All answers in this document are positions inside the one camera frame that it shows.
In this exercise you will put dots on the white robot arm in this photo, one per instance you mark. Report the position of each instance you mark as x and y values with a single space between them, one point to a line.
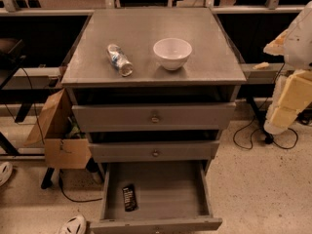
291 94

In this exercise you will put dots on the grey middle drawer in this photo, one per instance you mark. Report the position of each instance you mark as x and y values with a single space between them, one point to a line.
154 151

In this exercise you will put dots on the clear plastic water bottle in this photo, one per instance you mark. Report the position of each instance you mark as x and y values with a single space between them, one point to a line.
119 60

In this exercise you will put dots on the small foam piece on rail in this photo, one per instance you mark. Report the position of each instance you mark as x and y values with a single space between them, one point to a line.
262 65

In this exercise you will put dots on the brown cardboard box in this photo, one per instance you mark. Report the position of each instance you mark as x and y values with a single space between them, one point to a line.
51 131

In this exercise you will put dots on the grey drawer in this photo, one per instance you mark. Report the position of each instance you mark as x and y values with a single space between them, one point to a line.
154 151
153 117
171 197

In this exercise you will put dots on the black rxbar chocolate bar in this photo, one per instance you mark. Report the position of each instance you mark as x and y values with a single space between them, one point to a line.
129 196

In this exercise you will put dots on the grey top drawer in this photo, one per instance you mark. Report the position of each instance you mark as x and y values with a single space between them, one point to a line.
153 117

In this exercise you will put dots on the grey drawer cabinet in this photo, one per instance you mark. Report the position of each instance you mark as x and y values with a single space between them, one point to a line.
212 73

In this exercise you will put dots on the grey bottom drawer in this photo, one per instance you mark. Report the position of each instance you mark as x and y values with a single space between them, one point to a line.
171 197

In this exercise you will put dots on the white ceramic bowl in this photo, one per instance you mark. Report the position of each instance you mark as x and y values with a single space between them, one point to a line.
172 53

